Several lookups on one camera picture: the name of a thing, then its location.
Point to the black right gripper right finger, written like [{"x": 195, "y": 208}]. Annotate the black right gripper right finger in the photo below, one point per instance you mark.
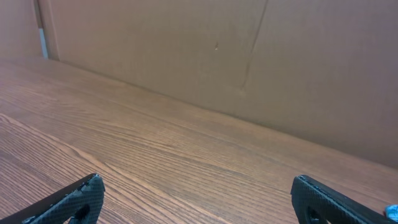
[{"x": 314, "y": 202}]

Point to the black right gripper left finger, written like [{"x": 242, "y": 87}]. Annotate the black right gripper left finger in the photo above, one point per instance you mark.
[{"x": 80, "y": 202}]

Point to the small blue tag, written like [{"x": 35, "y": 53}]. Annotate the small blue tag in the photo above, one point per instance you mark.
[{"x": 391, "y": 212}]

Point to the brown cardboard back panel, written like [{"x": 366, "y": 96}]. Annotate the brown cardboard back panel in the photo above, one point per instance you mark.
[{"x": 321, "y": 70}]

